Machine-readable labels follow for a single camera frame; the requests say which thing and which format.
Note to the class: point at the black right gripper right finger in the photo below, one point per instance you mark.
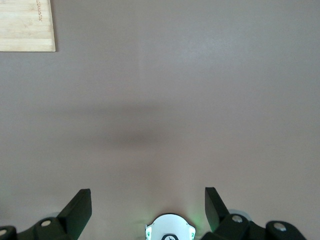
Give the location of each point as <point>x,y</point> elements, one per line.
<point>217,215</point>

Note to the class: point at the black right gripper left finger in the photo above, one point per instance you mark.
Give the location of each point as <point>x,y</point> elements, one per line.
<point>72,215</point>

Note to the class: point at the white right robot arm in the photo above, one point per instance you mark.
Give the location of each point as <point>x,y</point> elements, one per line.
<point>170,225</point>

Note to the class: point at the bamboo cutting board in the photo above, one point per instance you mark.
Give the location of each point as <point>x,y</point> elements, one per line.
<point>25,25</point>

